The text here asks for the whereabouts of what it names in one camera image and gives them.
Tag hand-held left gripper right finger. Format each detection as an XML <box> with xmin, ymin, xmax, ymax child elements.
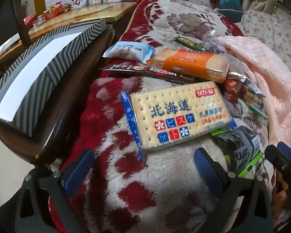
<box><xmin>193</xmin><ymin>148</ymin><xmax>274</xmax><ymax>233</ymax></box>

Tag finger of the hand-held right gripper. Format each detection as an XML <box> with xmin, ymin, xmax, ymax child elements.
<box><xmin>264</xmin><ymin>144</ymin><xmax>291</xmax><ymax>182</ymax></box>
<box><xmin>277</xmin><ymin>141</ymin><xmax>291</xmax><ymax>159</ymax></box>

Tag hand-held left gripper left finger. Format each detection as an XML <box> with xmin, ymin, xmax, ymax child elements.
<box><xmin>15</xmin><ymin>148</ymin><xmax>96</xmax><ymax>233</ymax></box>

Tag black and green snack packet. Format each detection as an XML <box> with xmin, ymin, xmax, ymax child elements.
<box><xmin>210</xmin><ymin>126</ymin><xmax>266</xmax><ymax>177</ymax></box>

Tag clear green-edged cracker packet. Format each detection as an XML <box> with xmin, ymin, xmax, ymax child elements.
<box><xmin>242</xmin><ymin>80</ymin><xmax>268</xmax><ymax>120</ymax></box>

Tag large blue-edged cracker pack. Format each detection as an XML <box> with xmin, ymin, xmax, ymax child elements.
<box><xmin>121</xmin><ymin>81</ymin><xmax>237</xmax><ymax>161</ymax></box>

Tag red candy packet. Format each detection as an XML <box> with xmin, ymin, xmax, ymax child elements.
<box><xmin>223</xmin><ymin>73</ymin><xmax>248</xmax><ymax>102</ymax></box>

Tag striped cardboard box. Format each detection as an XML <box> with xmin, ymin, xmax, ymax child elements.
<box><xmin>0</xmin><ymin>18</ymin><xmax>107</xmax><ymax>136</ymax></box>

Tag orange cracker pack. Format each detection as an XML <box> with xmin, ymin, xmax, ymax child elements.
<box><xmin>145</xmin><ymin>49</ymin><xmax>230</xmax><ymax>83</ymax></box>

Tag brown coffee stick sachet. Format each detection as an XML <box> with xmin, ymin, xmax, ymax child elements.
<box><xmin>100</xmin><ymin>64</ymin><xmax>202</xmax><ymax>84</ymax></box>

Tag light blue white snack packet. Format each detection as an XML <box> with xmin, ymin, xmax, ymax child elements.
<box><xmin>102</xmin><ymin>41</ymin><xmax>156</xmax><ymax>63</ymax></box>

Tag dark green cracker packet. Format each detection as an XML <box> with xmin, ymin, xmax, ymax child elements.
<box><xmin>173</xmin><ymin>36</ymin><xmax>206</xmax><ymax>51</ymax></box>

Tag dark wooden chair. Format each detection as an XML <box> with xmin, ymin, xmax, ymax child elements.
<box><xmin>0</xmin><ymin>0</ymin><xmax>117</xmax><ymax>173</ymax></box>

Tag red floral plush blanket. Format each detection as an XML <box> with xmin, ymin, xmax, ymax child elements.
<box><xmin>48</xmin><ymin>0</ymin><xmax>282</xmax><ymax>233</ymax></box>

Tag pink blanket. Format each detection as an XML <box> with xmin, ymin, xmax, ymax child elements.
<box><xmin>215</xmin><ymin>35</ymin><xmax>291</xmax><ymax>151</ymax></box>

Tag floral sofa cover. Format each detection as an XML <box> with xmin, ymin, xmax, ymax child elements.
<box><xmin>240</xmin><ymin>10</ymin><xmax>291</xmax><ymax>78</ymax></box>

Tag red gift box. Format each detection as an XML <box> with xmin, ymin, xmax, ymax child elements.
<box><xmin>23</xmin><ymin>14</ymin><xmax>38</xmax><ymax>26</ymax></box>

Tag blue plastic bag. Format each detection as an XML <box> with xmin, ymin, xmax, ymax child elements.
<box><xmin>217</xmin><ymin>0</ymin><xmax>242</xmax><ymax>12</ymax></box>

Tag red plush toy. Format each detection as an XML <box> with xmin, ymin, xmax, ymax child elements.
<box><xmin>50</xmin><ymin>1</ymin><xmax>65</xmax><ymax>14</ymax></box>

